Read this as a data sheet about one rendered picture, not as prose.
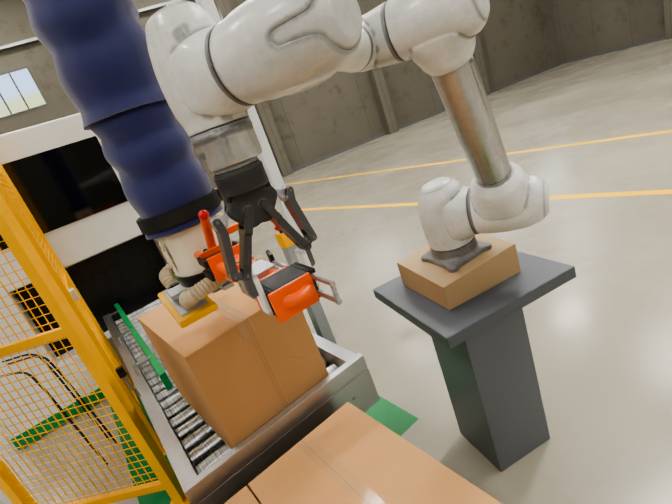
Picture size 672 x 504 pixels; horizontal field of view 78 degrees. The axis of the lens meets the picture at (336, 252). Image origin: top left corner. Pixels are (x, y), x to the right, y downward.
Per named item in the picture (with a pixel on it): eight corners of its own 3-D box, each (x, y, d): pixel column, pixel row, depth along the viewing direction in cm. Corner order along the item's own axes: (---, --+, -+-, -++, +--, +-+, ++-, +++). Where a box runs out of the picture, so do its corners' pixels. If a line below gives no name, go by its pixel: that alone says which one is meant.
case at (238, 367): (181, 395, 180) (137, 317, 167) (257, 343, 201) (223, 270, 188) (240, 459, 132) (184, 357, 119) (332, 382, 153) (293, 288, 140)
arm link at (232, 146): (183, 141, 62) (200, 179, 63) (197, 134, 54) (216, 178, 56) (238, 122, 65) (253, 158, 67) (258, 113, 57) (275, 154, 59)
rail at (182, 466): (114, 338, 318) (101, 317, 311) (121, 334, 320) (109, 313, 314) (209, 535, 128) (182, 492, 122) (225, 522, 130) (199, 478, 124)
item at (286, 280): (260, 310, 70) (248, 285, 68) (297, 289, 73) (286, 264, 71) (281, 324, 63) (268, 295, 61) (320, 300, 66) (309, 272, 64)
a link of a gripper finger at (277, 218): (249, 204, 65) (255, 197, 65) (298, 248, 70) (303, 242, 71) (258, 204, 62) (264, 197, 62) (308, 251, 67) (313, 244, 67)
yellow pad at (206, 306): (159, 299, 131) (152, 285, 129) (189, 284, 135) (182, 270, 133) (182, 329, 102) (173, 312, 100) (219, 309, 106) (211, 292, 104)
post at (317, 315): (342, 399, 228) (274, 234, 196) (351, 392, 231) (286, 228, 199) (349, 404, 223) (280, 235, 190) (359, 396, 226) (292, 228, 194)
